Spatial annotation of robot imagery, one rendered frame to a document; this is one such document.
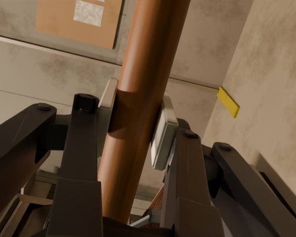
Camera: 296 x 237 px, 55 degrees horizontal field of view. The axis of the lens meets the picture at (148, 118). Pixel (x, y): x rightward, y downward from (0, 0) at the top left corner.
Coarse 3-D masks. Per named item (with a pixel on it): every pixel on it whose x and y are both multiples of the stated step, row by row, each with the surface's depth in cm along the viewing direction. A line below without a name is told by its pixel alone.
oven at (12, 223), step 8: (24, 200) 197; (32, 200) 199; (40, 200) 201; (48, 200) 203; (16, 208) 188; (24, 208) 190; (16, 216) 182; (136, 216) 211; (8, 224) 175; (16, 224) 177; (0, 232) 168; (8, 232) 170
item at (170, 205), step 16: (176, 144) 14; (192, 144) 14; (176, 160) 12; (192, 160) 12; (176, 176) 10; (192, 176) 11; (176, 192) 9; (192, 192) 10; (208, 192) 10; (176, 208) 8; (192, 208) 8; (208, 208) 8; (160, 224) 11; (176, 224) 8; (192, 224) 7; (208, 224) 8
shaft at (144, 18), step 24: (144, 0) 15; (168, 0) 15; (144, 24) 16; (168, 24) 16; (144, 48) 16; (168, 48) 16; (144, 72) 16; (168, 72) 17; (120, 96) 17; (144, 96) 17; (120, 120) 18; (144, 120) 18; (120, 144) 18; (144, 144) 18; (120, 168) 19; (120, 192) 19; (120, 216) 20
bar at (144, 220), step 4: (152, 212) 126; (156, 212) 127; (160, 212) 127; (148, 216) 127; (152, 216) 125; (156, 216) 125; (160, 216) 125; (140, 220) 128; (144, 220) 127; (148, 220) 126; (152, 220) 126; (156, 220) 126; (132, 224) 129; (136, 224) 127; (140, 224) 128; (144, 224) 128
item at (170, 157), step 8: (184, 120) 18; (184, 128) 17; (176, 136) 15; (208, 152) 15; (168, 160) 16; (208, 160) 14; (208, 168) 14; (216, 168) 14; (208, 176) 14; (216, 176) 14; (216, 184) 14
